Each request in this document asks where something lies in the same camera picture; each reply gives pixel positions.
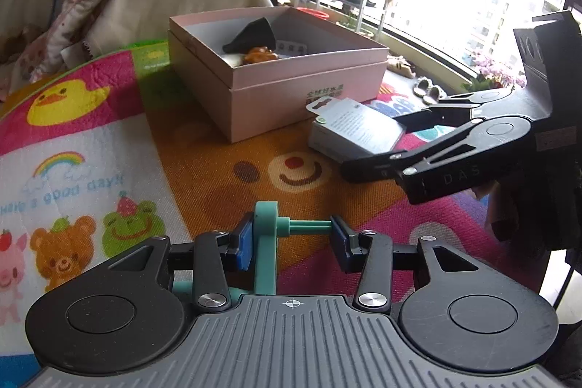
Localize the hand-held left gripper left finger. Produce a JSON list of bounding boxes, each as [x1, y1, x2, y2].
[[107, 211, 256, 312]]

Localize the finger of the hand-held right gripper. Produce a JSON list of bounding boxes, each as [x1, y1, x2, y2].
[[340, 116, 536, 205], [395, 89, 529, 131]]

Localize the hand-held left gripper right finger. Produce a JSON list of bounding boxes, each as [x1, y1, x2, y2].
[[329, 215, 479, 312]]

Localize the teal plastic tool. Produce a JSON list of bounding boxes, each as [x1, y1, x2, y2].
[[173, 201, 334, 311]]

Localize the grey retail package box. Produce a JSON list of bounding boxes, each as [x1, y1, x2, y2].
[[306, 97, 406, 164]]

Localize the pink cardboard box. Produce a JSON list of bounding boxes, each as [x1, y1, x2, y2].
[[167, 6, 390, 144]]

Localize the brown bear figurine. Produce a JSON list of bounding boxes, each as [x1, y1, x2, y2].
[[242, 46, 279, 65]]

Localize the dark grey dryer nozzle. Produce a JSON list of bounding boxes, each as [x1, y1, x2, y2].
[[222, 18, 278, 53]]

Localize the person's right forearm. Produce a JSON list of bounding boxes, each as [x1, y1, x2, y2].
[[498, 167, 582, 255]]

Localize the person's right hand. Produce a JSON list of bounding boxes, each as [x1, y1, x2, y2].
[[483, 183, 519, 244]]

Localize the purple flower plant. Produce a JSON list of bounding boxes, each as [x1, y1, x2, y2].
[[461, 54, 528, 91]]

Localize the pair of grey slippers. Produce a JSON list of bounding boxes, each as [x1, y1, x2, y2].
[[413, 78, 447, 103]]

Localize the tan plush slippers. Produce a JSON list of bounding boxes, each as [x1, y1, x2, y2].
[[386, 55, 416, 79]]

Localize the colourful cartoon play mat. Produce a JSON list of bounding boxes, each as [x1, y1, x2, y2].
[[0, 40, 546, 357]]

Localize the beige sofa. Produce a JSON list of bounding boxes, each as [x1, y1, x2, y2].
[[0, 0, 274, 107]]

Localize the black cable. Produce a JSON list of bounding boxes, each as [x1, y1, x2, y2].
[[552, 249, 576, 307]]

